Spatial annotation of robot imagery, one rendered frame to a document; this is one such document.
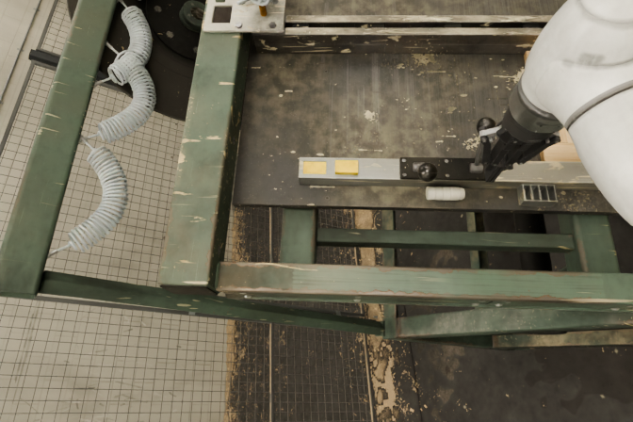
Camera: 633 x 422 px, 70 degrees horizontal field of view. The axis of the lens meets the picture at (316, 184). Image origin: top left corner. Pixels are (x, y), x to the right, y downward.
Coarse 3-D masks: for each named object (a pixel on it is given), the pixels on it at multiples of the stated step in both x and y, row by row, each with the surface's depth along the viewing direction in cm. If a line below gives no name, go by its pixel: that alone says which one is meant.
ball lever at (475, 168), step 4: (480, 120) 90; (484, 120) 89; (488, 120) 89; (492, 120) 89; (480, 124) 89; (484, 124) 89; (488, 124) 88; (492, 124) 88; (488, 128) 89; (480, 144) 93; (480, 148) 93; (476, 156) 95; (480, 156) 94; (476, 160) 95; (472, 164) 96; (476, 164) 96; (480, 164) 96; (472, 168) 96; (476, 168) 96; (480, 168) 96; (472, 172) 96; (476, 172) 96; (480, 172) 96
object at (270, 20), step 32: (224, 32) 107; (256, 32) 111; (288, 32) 110; (320, 32) 110; (352, 32) 110; (384, 32) 109; (416, 32) 109; (448, 32) 108; (480, 32) 108; (512, 32) 108
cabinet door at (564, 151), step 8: (560, 136) 102; (568, 136) 103; (560, 144) 102; (568, 144) 101; (544, 152) 101; (552, 152) 101; (560, 152) 101; (568, 152) 101; (544, 160) 100; (552, 160) 100; (560, 160) 100; (568, 160) 100; (576, 160) 100
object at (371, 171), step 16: (304, 160) 101; (320, 160) 100; (368, 160) 100; (384, 160) 100; (304, 176) 99; (320, 176) 99; (336, 176) 99; (352, 176) 98; (368, 176) 98; (384, 176) 98; (512, 176) 97; (528, 176) 97; (544, 176) 97; (560, 176) 96; (576, 176) 96
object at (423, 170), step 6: (414, 162) 97; (420, 162) 97; (426, 162) 87; (414, 168) 97; (420, 168) 86; (426, 168) 86; (432, 168) 86; (420, 174) 86; (426, 174) 86; (432, 174) 86; (426, 180) 86; (432, 180) 87
